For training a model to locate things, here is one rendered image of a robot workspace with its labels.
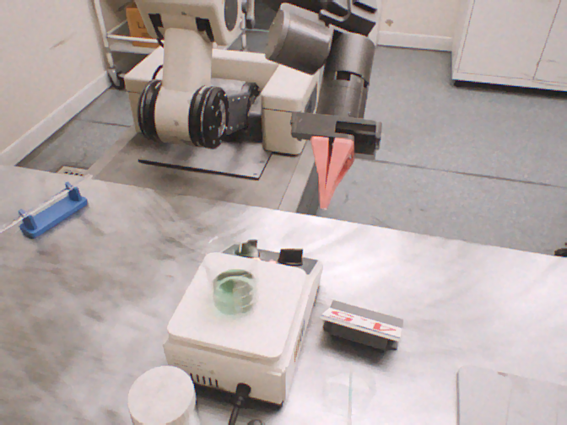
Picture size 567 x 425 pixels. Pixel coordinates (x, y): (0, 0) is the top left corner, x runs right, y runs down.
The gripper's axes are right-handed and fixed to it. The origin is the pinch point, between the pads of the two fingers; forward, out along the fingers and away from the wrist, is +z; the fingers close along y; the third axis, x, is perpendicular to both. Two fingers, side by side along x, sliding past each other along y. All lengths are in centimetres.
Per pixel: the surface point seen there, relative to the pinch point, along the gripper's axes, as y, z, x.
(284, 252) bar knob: -4.2, 6.2, 3.8
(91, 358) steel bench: -23.0, 22.3, -1.3
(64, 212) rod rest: -40.1, 5.2, 11.3
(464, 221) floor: 37, -29, 140
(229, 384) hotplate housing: -5.9, 21.1, -3.7
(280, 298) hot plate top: -2.4, 11.6, -3.5
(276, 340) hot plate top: -1.4, 15.6, -6.8
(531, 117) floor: 72, -100, 200
